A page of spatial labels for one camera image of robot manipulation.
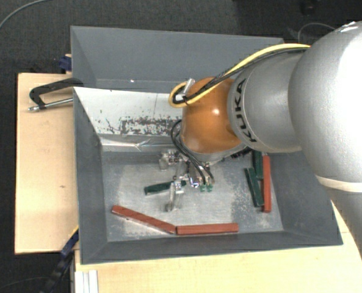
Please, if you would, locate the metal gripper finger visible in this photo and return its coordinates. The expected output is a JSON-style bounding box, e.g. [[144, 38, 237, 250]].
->
[[173, 181, 186, 210], [164, 181, 176, 212]]

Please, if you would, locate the dark green flat block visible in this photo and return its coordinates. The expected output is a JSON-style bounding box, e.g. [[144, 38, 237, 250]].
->
[[252, 150, 264, 180], [244, 167, 265, 208], [143, 180, 187, 196]]

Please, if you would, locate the red-brown flat block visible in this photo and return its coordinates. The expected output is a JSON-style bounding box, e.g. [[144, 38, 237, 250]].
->
[[175, 222, 240, 236], [110, 204, 177, 236], [261, 154, 273, 214]]

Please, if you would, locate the pale wood flat board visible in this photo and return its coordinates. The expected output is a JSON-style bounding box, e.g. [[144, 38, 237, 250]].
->
[[14, 72, 79, 255]]

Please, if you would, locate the grey metal bin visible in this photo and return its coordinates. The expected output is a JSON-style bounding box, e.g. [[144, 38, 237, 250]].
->
[[70, 25, 344, 265]]

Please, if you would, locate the black cylinder on white bracket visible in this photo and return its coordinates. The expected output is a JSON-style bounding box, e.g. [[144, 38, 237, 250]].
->
[[229, 148, 252, 161]]

